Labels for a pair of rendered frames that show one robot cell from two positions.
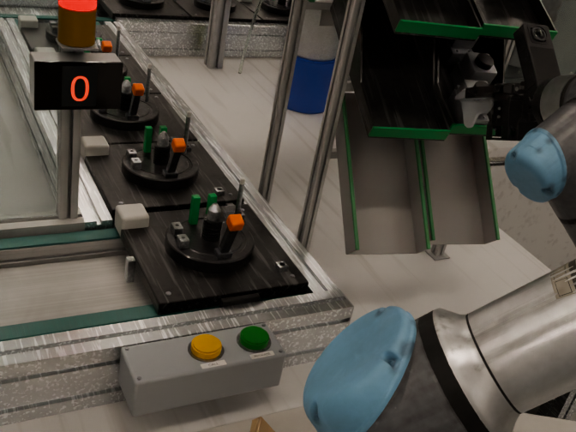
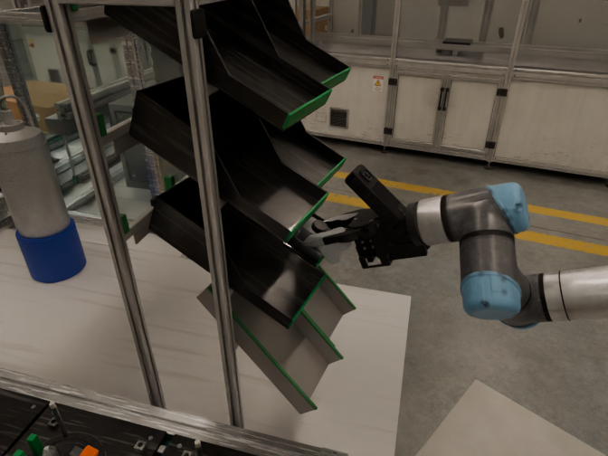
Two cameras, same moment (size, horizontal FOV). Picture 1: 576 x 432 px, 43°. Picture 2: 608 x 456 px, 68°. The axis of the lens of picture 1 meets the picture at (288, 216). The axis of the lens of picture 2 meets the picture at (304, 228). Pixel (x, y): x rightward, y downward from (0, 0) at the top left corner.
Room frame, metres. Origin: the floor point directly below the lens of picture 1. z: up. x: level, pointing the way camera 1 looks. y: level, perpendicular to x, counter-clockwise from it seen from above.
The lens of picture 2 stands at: (0.61, 0.24, 1.69)
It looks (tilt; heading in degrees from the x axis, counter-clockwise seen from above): 31 degrees down; 317
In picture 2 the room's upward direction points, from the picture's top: straight up
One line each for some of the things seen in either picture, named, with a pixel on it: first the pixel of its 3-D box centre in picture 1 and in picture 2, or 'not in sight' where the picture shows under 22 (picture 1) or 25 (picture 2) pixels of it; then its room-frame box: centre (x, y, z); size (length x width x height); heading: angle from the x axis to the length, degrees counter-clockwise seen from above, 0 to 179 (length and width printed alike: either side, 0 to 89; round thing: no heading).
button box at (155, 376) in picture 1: (203, 366); not in sight; (0.74, 0.07, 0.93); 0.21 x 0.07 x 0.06; 122
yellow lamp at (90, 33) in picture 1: (76, 24); not in sight; (0.96, 0.34, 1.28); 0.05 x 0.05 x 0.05
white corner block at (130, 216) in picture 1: (131, 220); not in sight; (1.00, 0.25, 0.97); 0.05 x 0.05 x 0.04; 32
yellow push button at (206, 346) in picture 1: (206, 349); not in sight; (0.74, 0.07, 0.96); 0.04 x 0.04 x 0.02
